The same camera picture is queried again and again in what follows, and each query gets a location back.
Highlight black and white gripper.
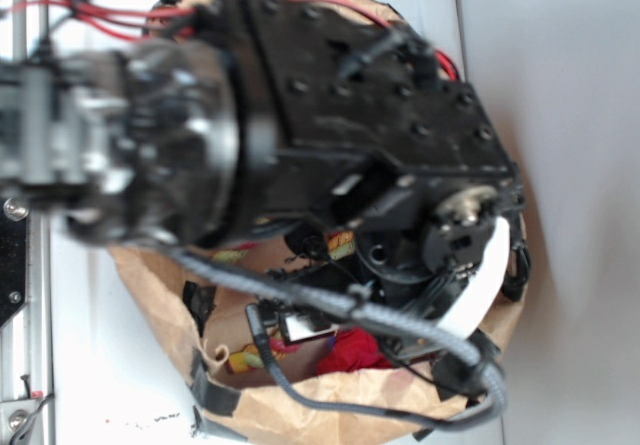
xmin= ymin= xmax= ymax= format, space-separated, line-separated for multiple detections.
xmin=249 ymin=54 xmax=526 ymax=340

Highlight red paper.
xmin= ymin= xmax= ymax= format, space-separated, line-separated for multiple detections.
xmin=316 ymin=328 xmax=393 ymax=375

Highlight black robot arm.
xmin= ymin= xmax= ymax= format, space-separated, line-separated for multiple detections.
xmin=1 ymin=0 xmax=530 ymax=359

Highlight brown paper bag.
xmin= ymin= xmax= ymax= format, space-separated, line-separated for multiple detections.
xmin=110 ymin=0 xmax=522 ymax=444

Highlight multicolour twisted rope toy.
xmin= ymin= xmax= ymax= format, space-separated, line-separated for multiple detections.
xmin=214 ymin=231 xmax=355 ymax=375

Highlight grey braided cable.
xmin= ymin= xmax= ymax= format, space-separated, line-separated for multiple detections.
xmin=164 ymin=244 xmax=507 ymax=434

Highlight black metal bracket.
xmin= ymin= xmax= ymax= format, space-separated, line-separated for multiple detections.
xmin=0 ymin=198 xmax=29 ymax=329

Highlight aluminium frame rail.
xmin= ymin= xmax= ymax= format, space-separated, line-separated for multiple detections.
xmin=0 ymin=0 xmax=56 ymax=445

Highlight red wires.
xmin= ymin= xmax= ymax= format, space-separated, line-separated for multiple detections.
xmin=0 ymin=0 xmax=464 ymax=84

